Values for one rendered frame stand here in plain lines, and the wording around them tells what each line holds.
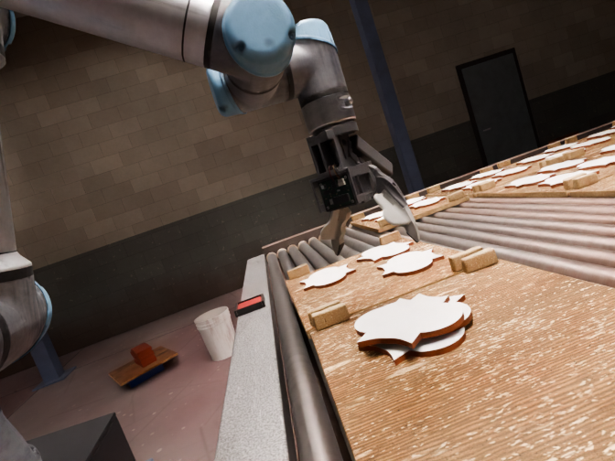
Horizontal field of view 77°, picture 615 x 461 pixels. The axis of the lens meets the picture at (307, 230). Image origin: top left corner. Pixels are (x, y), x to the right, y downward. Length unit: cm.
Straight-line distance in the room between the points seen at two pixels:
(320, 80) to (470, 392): 43
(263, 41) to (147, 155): 560
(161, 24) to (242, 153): 545
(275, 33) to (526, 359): 40
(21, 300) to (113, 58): 585
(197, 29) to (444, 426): 44
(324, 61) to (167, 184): 540
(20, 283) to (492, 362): 57
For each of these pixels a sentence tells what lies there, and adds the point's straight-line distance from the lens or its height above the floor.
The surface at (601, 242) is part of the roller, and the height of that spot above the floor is 92.
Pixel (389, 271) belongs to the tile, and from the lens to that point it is 81.
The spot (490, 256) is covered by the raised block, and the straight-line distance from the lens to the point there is 72.
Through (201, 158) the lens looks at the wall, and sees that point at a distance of 589.
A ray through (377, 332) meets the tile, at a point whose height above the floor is 96.
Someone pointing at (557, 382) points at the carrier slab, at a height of 94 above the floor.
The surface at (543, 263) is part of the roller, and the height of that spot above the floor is 91.
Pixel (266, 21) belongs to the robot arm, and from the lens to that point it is 44.
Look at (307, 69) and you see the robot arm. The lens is 59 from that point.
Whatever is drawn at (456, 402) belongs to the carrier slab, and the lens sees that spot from 41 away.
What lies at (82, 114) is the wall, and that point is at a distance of 630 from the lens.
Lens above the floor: 117
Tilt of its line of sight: 7 degrees down
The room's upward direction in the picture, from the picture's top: 19 degrees counter-clockwise
